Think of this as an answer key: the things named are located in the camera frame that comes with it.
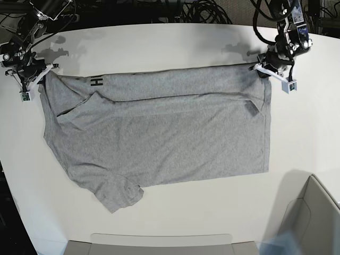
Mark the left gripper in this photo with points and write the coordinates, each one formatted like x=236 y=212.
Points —
x=274 y=62

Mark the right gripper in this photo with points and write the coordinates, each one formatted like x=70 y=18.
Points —
x=28 y=73

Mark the grey T-shirt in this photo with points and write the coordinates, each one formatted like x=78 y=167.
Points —
x=116 y=134

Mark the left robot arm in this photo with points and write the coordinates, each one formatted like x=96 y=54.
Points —
x=291 y=41

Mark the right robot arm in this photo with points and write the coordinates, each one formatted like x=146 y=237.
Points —
x=18 y=57

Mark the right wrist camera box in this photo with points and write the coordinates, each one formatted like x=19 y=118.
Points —
x=26 y=96

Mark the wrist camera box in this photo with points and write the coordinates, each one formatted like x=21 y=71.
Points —
x=26 y=96
x=288 y=86

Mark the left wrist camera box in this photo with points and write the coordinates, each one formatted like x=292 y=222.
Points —
x=288 y=86

